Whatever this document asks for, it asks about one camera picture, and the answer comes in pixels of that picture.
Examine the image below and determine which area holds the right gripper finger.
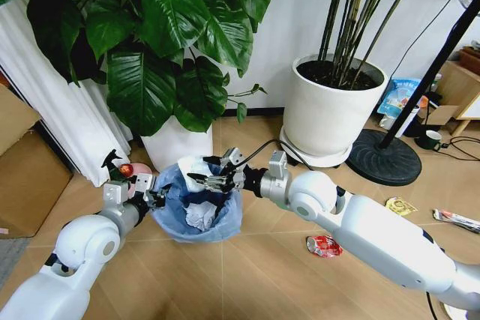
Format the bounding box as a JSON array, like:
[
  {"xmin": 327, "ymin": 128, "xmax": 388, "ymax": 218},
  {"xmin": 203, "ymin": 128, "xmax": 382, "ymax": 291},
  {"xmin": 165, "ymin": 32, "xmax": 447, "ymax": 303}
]
[
  {"xmin": 186, "ymin": 172, "xmax": 237, "ymax": 194},
  {"xmin": 201, "ymin": 154, "xmax": 236, "ymax": 178}
]

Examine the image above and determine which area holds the white tissue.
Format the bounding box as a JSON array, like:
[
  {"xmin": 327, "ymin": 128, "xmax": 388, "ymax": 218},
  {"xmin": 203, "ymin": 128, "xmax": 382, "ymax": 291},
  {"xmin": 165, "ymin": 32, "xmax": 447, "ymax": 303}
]
[{"xmin": 176, "ymin": 154, "xmax": 219, "ymax": 194}]

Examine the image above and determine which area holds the trash bin with blue bag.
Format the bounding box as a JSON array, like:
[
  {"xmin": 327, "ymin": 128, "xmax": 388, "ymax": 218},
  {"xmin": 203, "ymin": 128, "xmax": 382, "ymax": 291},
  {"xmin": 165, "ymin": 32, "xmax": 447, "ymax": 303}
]
[{"xmin": 149, "ymin": 154, "xmax": 244, "ymax": 244}]

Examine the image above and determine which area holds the grey floor rug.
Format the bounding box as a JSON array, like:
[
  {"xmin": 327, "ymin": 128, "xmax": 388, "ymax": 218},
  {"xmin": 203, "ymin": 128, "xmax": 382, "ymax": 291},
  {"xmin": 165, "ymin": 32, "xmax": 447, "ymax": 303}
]
[{"xmin": 0, "ymin": 236, "xmax": 30, "ymax": 293}]

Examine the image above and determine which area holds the pink round object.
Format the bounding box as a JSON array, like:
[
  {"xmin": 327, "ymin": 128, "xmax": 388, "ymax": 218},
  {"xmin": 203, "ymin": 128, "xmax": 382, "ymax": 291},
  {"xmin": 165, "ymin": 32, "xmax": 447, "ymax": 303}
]
[{"xmin": 126, "ymin": 161, "xmax": 154, "ymax": 199}]

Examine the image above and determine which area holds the tall white square planter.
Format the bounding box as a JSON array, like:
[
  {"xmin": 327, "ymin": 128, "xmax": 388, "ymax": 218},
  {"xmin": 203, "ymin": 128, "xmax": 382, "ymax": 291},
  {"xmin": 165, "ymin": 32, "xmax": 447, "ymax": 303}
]
[{"xmin": 140, "ymin": 114, "xmax": 215, "ymax": 173}]

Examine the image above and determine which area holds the crumpled white paper ball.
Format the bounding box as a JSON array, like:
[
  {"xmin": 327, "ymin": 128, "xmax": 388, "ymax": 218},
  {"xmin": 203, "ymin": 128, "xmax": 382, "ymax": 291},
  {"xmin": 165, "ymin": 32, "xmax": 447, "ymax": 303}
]
[{"xmin": 184, "ymin": 202, "xmax": 219, "ymax": 232}]

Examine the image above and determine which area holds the black spray bottle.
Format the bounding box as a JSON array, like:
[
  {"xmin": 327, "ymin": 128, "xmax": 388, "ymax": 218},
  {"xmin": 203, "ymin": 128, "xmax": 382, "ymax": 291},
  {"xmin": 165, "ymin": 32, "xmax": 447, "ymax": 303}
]
[{"xmin": 100, "ymin": 148, "xmax": 128, "ymax": 182}]

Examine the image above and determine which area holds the white pot saucer tray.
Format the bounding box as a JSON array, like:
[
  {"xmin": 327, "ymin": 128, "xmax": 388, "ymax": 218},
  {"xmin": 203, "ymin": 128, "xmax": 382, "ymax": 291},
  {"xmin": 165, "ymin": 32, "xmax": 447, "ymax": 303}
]
[{"xmin": 279, "ymin": 125, "xmax": 353, "ymax": 168}]

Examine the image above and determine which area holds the crushed red soda can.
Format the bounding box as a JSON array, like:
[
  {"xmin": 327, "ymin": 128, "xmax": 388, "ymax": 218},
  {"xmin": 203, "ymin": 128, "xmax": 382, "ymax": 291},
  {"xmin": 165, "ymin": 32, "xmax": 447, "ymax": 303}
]
[{"xmin": 306, "ymin": 234, "xmax": 344, "ymax": 259}]

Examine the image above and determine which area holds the round white plant pot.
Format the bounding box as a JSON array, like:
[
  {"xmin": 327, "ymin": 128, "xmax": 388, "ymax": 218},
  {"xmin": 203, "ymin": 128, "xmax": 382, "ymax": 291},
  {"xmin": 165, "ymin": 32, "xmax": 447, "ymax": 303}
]
[{"xmin": 283, "ymin": 53, "xmax": 389, "ymax": 157}]

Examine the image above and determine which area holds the large brown cardboard box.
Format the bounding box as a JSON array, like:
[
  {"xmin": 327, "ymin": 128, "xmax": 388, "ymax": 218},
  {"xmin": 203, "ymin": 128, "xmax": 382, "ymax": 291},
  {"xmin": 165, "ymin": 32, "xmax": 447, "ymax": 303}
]
[{"xmin": 0, "ymin": 82, "xmax": 74, "ymax": 239}]

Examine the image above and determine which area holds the white pleated curtain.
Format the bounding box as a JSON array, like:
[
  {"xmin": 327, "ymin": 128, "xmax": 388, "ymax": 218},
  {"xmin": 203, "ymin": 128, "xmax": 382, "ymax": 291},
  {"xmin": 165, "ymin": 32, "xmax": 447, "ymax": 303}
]
[{"xmin": 0, "ymin": 0, "xmax": 133, "ymax": 188}]

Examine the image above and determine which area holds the large green leafy plant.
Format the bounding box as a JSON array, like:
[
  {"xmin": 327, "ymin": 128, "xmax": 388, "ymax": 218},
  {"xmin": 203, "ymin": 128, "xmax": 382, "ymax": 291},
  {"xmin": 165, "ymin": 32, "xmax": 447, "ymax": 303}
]
[{"xmin": 0, "ymin": 0, "xmax": 278, "ymax": 137}]

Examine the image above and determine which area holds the black round fan base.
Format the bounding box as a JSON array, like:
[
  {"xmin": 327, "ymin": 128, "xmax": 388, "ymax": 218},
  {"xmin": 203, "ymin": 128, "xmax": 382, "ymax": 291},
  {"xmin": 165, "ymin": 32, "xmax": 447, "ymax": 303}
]
[{"xmin": 345, "ymin": 128, "xmax": 423, "ymax": 187}]

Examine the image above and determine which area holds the yellow snack wrapper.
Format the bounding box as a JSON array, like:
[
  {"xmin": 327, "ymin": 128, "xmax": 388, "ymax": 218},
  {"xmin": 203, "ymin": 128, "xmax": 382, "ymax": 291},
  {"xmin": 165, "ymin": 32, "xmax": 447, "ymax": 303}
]
[{"xmin": 385, "ymin": 196, "xmax": 419, "ymax": 217}]

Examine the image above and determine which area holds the blue snack bag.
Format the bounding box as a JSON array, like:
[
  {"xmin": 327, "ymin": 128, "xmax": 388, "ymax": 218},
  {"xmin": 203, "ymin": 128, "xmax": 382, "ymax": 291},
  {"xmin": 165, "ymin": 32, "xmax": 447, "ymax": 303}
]
[{"xmin": 376, "ymin": 77, "xmax": 424, "ymax": 119}]

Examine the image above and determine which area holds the dark green mug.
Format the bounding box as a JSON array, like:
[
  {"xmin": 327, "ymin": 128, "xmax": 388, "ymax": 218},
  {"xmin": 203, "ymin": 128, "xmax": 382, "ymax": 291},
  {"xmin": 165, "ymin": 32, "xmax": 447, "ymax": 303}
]
[{"xmin": 415, "ymin": 129, "xmax": 444, "ymax": 151}]

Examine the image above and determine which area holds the bamboo stalk plant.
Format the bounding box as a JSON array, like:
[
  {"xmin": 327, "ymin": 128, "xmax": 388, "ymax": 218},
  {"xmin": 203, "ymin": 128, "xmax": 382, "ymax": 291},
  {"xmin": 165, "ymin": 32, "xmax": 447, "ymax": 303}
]
[{"xmin": 317, "ymin": 0, "xmax": 425, "ymax": 91}]

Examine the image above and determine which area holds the small open cardboard box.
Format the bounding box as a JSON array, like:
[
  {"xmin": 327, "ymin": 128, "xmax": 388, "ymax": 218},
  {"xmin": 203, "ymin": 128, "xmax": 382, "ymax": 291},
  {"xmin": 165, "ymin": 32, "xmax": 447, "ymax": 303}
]
[{"xmin": 420, "ymin": 103, "xmax": 461, "ymax": 127}]

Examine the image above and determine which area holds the red and white wrapper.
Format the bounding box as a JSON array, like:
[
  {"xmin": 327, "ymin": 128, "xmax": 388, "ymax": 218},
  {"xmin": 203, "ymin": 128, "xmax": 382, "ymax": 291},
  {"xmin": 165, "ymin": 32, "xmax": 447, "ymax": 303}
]
[{"xmin": 432, "ymin": 208, "xmax": 480, "ymax": 234}]

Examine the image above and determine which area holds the black fan pole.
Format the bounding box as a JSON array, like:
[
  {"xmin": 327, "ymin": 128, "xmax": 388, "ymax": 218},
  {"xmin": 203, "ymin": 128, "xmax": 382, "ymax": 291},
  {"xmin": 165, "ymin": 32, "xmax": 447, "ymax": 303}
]
[{"xmin": 377, "ymin": 0, "xmax": 480, "ymax": 150}]

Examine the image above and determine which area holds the light wooden cabinet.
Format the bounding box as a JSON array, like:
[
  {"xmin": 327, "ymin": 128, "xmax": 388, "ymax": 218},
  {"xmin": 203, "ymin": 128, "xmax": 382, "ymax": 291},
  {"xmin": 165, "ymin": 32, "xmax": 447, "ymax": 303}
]
[{"xmin": 436, "ymin": 45, "xmax": 480, "ymax": 136}]

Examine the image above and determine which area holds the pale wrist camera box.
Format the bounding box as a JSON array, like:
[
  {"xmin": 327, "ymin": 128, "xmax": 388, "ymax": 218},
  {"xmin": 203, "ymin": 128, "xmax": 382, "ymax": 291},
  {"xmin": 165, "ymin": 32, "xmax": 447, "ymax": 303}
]
[
  {"xmin": 134, "ymin": 173, "xmax": 155, "ymax": 193},
  {"xmin": 220, "ymin": 147, "xmax": 245, "ymax": 168}
]

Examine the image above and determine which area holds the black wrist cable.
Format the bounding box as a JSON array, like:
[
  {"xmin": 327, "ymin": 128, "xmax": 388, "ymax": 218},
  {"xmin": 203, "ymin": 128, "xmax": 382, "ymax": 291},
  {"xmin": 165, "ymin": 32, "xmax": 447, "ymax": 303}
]
[{"xmin": 238, "ymin": 139, "xmax": 314, "ymax": 171}]

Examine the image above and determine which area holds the black floor power cable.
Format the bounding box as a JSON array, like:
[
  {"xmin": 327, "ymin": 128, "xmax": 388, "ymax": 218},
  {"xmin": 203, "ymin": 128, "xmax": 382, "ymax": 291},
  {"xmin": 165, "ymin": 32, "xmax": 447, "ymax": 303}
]
[{"xmin": 440, "ymin": 135, "xmax": 480, "ymax": 160}]

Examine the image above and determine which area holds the thin black fan cord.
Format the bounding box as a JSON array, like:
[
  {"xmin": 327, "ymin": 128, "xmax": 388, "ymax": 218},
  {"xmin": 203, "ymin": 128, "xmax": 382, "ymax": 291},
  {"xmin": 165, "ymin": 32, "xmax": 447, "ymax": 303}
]
[{"xmin": 389, "ymin": 0, "xmax": 470, "ymax": 76}]

